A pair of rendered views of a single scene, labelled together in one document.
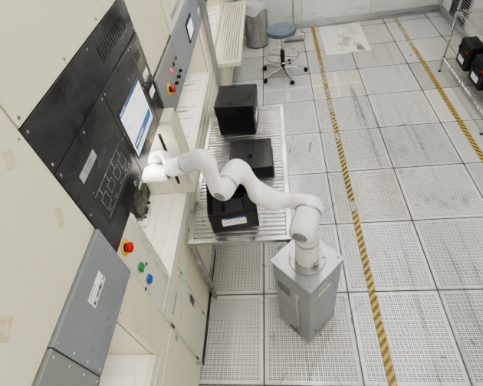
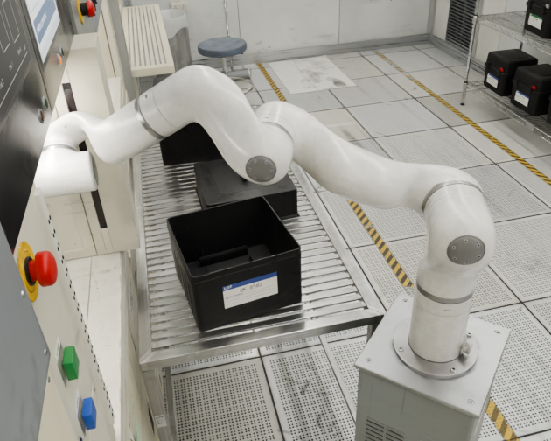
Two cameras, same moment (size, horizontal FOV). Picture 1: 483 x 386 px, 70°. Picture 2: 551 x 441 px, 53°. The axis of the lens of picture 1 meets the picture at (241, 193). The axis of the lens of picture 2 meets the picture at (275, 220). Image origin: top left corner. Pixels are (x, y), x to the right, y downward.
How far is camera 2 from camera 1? 0.80 m
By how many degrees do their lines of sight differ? 22
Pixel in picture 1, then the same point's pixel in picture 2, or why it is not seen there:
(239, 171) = (293, 120)
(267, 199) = (372, 171)
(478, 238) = not seen: outside the picture
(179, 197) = (105, 263)
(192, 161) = (181, 90)
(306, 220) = (472, 205)
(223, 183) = (270, 131)
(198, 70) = not seen: hidden behind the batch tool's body
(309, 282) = (463, 391)
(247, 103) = not seen: hidden behind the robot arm
